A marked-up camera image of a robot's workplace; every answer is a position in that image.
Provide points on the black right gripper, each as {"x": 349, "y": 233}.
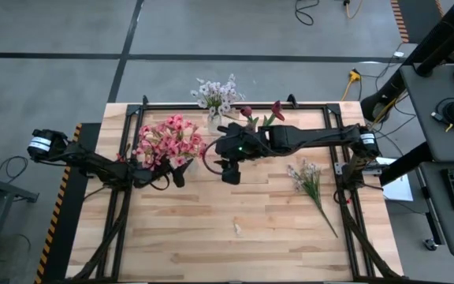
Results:
{"x": 243, "y": 144}

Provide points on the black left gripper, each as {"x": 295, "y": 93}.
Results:
{"x": 144, "y": 177}

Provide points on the ribbed glass bottle vase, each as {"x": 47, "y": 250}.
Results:
{"x": 213, "y": 125}

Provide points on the dark red artificial tulip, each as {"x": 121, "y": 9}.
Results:
{"x": 246, "y": 111}
{"x": 277, "y": 110}

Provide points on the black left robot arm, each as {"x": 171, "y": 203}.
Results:
{"x": 93, "y": 165}

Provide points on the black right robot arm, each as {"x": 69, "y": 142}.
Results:
{"x": 313, "y": 136}

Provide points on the fallen white spotted petal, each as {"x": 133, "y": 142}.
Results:
{"x": 237, "y": 229}

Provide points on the black base platform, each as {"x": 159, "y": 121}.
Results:
{"x": 63, "y": 236}

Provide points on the orange black hazard tape strip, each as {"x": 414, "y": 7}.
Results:
{"x": 53, "y": 221}
{"x": 399, "y": 19}

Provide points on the black metal side table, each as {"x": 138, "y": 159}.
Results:
{"x": 6, "y": 189}

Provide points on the white paper sheet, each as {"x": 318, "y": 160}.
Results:
{"x": 400, "y": 189}

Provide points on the dark grey desk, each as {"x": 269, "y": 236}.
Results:
{"x": 420, "y": 98}

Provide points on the black caster wheel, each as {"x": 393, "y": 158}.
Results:
{"x": 430, "y": 244}

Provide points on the black tower fan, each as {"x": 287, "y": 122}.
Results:
{"x": 447, "y": 35}

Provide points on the black aluminium table frame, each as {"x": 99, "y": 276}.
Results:
{"x": 309, "y": 106}

